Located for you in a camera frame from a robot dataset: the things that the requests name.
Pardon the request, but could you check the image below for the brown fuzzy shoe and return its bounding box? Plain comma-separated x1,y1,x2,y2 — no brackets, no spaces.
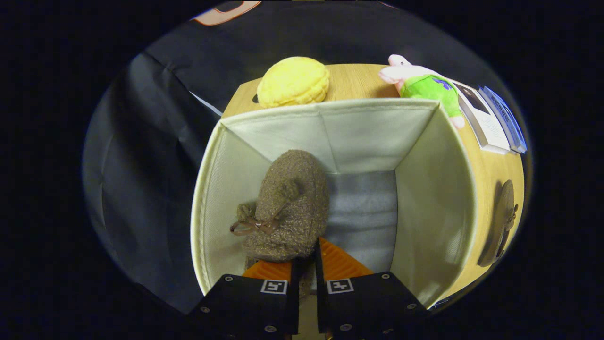
477,179,519,268
230,150,330,298

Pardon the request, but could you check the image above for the white portrait cover book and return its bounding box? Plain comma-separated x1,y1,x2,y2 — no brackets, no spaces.
452,80,511,155

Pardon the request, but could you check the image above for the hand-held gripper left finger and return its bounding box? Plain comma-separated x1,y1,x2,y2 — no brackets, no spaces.
189,257,301,340

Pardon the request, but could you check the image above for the beige fabric storage box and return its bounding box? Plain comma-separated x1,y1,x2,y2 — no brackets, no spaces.
190,98,477,310

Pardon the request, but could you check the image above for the yellow bun squishy toy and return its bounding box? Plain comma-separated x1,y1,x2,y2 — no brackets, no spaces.
257,57,331,109

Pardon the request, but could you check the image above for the blue cover book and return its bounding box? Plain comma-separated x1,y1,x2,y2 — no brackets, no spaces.
479,85,528,154

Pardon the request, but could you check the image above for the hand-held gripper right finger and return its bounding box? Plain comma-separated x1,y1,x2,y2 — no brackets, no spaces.
315,238,430,340

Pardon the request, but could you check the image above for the pink starfish plush toy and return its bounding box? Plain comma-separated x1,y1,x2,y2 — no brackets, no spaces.
379,54,466,129

